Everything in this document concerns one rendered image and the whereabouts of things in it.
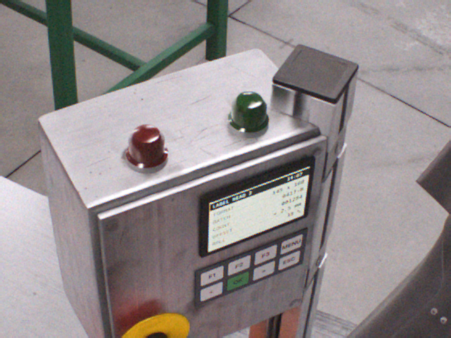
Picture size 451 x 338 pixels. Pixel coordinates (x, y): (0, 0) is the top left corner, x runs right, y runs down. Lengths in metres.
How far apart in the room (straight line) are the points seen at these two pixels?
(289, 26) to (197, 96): 2.65
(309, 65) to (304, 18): 2.71
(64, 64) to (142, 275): 1.79
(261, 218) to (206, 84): 0.10
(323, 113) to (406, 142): 2.26
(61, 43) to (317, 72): 1.75
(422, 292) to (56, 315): 0.92
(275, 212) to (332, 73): 0.10
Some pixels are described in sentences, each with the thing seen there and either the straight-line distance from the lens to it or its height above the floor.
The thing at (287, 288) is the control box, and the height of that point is 1.32.
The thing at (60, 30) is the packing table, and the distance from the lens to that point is 2.28.
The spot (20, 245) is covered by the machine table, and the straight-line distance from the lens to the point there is 1.37.
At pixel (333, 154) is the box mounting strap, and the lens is 0.61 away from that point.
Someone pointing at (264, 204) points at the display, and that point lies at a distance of 0.58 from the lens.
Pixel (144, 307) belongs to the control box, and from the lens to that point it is 0.61.
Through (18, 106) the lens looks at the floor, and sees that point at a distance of 2.92.
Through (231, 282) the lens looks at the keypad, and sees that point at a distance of 0.63.
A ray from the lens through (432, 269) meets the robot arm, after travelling 0.41.
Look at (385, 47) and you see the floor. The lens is 3.22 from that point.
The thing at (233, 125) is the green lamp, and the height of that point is 1.48.
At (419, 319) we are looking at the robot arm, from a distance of 0.42.
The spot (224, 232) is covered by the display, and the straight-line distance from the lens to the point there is 0.58.
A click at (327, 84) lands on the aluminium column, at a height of 1.50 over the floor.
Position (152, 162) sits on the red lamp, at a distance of 0.54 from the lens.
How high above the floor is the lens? 1.86
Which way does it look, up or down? 45 degrees down
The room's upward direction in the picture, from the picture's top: 3 degrees clockwise
